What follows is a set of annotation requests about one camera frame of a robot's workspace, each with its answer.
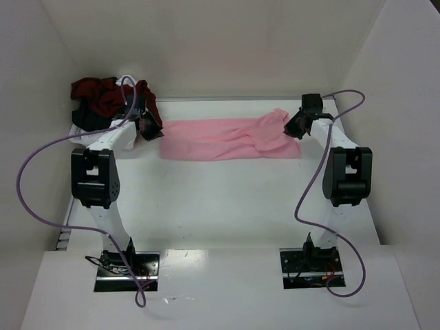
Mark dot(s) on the dark red t shirt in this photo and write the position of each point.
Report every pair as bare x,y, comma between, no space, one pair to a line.
104,96

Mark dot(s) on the white plastic laundry basket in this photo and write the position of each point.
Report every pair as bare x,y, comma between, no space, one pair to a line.
86,140

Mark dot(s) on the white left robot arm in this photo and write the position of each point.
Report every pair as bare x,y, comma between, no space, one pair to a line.
96,184

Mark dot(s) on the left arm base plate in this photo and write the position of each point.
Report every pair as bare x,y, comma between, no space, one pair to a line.
112,274

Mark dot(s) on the left side aluminium rail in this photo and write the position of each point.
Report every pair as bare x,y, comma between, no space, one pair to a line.
65,233

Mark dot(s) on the white t shirt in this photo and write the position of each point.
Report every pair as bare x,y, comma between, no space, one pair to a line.
126,79

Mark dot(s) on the pink t shirt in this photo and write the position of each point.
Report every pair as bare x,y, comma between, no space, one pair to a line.
229,139

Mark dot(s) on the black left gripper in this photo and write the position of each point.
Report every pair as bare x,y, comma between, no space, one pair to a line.
148,126

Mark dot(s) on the black t shirt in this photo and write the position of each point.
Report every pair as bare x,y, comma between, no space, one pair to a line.
96,115

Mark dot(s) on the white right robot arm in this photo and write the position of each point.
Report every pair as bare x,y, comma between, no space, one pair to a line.
346,170

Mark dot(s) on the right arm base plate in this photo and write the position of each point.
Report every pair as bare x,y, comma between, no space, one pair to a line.
312,270

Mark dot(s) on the aluminium rail at table edge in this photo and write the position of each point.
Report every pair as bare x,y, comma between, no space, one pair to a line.
225,98

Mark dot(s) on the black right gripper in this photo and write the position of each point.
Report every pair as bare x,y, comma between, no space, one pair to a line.
297,124

